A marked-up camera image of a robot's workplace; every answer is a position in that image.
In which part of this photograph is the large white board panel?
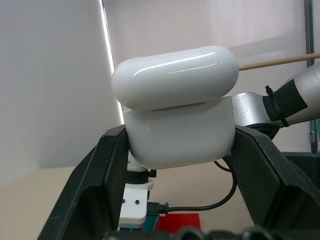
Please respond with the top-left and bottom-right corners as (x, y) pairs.
(0, 0), (126, 191)

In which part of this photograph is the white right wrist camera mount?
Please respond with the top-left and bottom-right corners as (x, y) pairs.
(119, 183), (155, 225)

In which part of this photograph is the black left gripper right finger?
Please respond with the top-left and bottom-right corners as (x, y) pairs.
(225, 125), (320, 240)

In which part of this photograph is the white earbuds charging case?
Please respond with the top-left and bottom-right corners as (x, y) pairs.
(111, 45), (240, 171)

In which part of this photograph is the red plastic bin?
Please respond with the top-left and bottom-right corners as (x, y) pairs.
(155, 213), (202, 230)

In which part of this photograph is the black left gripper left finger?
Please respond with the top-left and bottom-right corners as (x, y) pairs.
(37, 125), (130, 240)

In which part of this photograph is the dark green furniture top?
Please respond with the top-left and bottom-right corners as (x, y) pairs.
(279, 151), (320, 189)

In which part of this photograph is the thin wooden stick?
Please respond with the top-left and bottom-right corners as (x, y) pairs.
(239, 52), (320, 71)

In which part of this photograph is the teal plastic bin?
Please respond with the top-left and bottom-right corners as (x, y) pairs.
(119, 214), (161, 231)

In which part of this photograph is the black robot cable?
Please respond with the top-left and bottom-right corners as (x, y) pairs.
(146, 159), (238, 216)

